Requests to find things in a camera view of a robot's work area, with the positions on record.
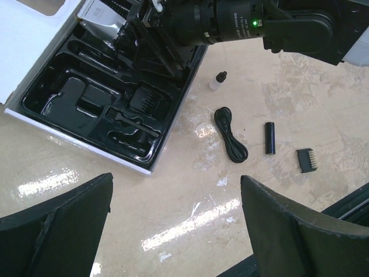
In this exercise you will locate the small oil bottle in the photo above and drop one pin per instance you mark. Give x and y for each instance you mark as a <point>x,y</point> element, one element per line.
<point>217,82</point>

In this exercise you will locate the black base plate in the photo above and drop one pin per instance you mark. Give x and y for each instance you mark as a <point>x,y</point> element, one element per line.
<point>352,208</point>

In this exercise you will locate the black comb attachment in tray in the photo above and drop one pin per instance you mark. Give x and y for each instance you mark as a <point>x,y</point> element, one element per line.
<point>150,102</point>

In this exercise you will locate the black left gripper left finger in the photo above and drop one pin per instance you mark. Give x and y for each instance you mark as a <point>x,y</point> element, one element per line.
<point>60,236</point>

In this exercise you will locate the black cylindrical battery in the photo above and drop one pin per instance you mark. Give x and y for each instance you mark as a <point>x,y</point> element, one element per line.
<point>270,144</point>

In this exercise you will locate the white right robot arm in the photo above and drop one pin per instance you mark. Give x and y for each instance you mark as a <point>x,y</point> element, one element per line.
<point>329,31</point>

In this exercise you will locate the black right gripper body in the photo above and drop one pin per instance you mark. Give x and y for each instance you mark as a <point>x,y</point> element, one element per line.
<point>151,40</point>

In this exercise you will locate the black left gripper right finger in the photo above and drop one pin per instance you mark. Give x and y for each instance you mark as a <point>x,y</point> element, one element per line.
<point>290,239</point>

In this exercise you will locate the white clipper kit box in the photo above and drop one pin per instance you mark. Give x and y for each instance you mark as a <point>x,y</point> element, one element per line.
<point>58,77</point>

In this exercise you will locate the silver black hair clipper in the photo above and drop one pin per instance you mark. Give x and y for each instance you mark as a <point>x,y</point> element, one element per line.
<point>100,20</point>

